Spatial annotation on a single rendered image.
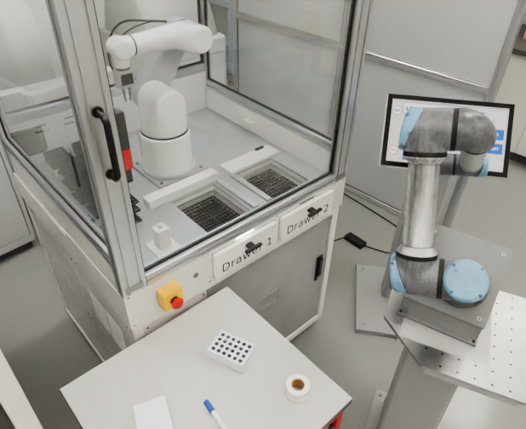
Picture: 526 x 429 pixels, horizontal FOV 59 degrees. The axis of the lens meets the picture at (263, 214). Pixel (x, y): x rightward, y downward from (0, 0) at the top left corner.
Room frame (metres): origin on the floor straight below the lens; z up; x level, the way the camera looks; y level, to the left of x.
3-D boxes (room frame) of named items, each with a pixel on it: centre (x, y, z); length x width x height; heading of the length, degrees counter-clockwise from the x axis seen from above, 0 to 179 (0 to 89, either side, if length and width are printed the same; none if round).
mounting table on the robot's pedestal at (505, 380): (1.02, -0.66, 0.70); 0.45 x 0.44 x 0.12; 67
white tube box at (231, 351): (0.87, 0.08, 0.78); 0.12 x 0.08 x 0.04; 64
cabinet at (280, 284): (1.62, 0.35, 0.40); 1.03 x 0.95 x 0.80; 133
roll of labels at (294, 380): (0.74, -0.11, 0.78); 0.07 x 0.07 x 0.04
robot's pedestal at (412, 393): (1.03, -0.64, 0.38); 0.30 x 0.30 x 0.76; 67
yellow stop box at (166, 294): (0.99, 0.29, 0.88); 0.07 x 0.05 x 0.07; 133
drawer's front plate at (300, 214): (1.45, -0.17, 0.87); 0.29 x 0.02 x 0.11; 133
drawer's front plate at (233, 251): (1.23, 0.06, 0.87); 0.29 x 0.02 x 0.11; 133
